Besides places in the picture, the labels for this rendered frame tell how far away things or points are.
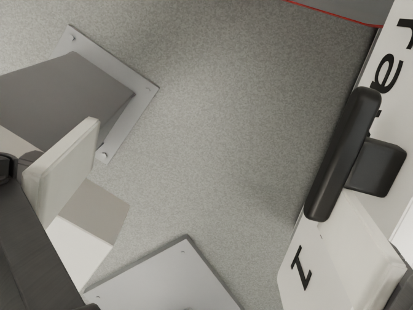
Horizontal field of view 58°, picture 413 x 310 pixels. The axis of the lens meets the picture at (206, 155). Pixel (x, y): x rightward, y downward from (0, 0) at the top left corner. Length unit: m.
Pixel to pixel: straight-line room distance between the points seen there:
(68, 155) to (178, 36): 0.95
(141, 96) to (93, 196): 0.78
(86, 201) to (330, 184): 0.22
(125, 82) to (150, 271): 0.66
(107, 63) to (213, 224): 0.62
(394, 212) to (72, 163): 0.15
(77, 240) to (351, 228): 0.22
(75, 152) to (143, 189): 1.07
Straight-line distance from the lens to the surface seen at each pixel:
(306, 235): 0.30
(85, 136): 0.18
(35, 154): 0.17
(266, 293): 1.47
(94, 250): 0.33
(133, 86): 1.11
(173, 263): 1.34
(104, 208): 0.35
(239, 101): 1.12
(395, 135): 0.23
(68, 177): 0.17
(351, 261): 0.18
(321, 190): 0.20
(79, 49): 1.14
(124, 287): 1.44
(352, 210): 0.19
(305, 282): 0.29
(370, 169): 0.20
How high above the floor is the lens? 1.08
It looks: 68 degrees down
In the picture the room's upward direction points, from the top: 177 degrees counter-clockwise
